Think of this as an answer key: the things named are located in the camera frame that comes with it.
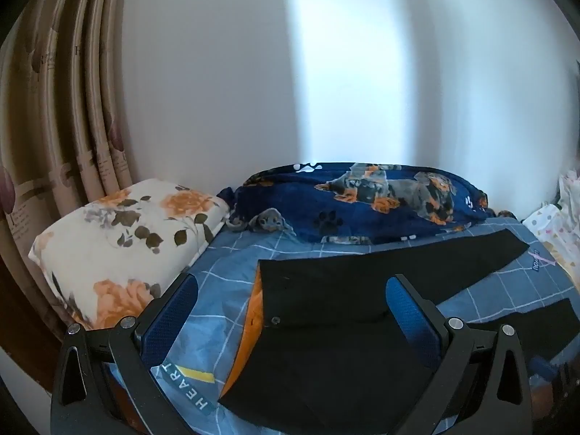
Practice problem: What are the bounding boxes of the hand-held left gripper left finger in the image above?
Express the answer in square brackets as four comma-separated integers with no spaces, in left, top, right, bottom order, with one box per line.
[50,273,200,435]

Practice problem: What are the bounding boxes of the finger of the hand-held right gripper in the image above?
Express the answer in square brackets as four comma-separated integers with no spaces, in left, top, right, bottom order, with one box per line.
[529,357,557,382]

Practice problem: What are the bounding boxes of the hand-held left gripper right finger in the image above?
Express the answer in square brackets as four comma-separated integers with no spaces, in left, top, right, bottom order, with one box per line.
[385,274,532,435]

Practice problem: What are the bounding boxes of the black pants with orange lining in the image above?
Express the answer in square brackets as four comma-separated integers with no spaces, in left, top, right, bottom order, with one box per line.
[217,229,576,435]

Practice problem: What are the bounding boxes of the blue checked bed sheet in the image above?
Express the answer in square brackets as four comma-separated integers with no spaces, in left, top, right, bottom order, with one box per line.
[109,217,580,435]

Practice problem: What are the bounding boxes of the white floral pillow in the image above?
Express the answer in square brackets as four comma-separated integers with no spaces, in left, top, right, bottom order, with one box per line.
[28,179,230,331]

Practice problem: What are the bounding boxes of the navy dog print blanket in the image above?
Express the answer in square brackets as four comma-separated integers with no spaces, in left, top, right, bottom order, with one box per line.
[227,162,517,245]

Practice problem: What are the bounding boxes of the white dotted cloth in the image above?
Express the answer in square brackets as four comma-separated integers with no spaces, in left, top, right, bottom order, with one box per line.
[523,170,580,291]

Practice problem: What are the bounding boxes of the beige floral curtain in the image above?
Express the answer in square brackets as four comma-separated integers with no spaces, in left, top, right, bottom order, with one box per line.
[0,0,137,340]

